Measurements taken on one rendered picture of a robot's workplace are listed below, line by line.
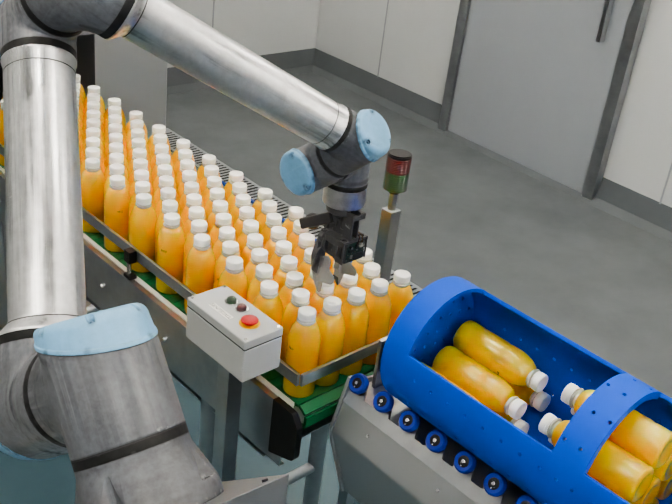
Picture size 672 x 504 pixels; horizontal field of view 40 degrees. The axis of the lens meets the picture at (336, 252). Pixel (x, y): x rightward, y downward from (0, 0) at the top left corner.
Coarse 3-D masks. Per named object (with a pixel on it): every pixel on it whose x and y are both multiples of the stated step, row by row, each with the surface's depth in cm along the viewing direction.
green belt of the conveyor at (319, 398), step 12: (96, 240) 251; (108, 252) 246; (120, 252) 247; (144, 276) 237; (168, 300) 229; (180, 300) 229; (276, 372) 207; (360, 372) 211; (372, 372) 211; (276, 384) 204; (336, 384) 206; (288, 396) 200; (312, 396) 201; (324, 396) 202; (336, 396) 203; (300, 408) 198; (312, 408) 199; (324, 408) 201; (312, 420) 199
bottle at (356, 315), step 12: (348, 300) 203; (348, 312) 202; (360, 312) 202; (348, 324) 203; (360, 324) 203; (348, 336) 204; (360, 336) 205; (348, 348) 205; (360, 360) 209; (348, 372) 209
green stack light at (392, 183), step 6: (384, 174) 238; (390, 174) 235; (408, 174) 236; (384, 180) 238; (390, 180) 236; (396, 180) 235; (402, 180) 236; (384, 186) 238; (390, 186) 236; (396, 186) 236; (402, 186) 237; (396, 192) 237; (402, 192) 237
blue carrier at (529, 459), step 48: (432, 288) 182; (480, 288) 187; (432, 336) 191; (528, 336) 189; (384, 384) 186; (432, 384) 174; (576, 384) 184; (624, 384) 160; (480, 432) 167; (528, 432) 187; (576, 432) 155; (528, 480) 162; (576, 480) 154
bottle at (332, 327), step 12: (324, 312) 198; (336, 312) 198; (324, 324) 198; (336, 324) 198; (324, 336) 198; (336, 336) 198; (324, 348) 200; (336, 348) 200; (324, 360) 201; (336, 372) 204; (324, 384) 204
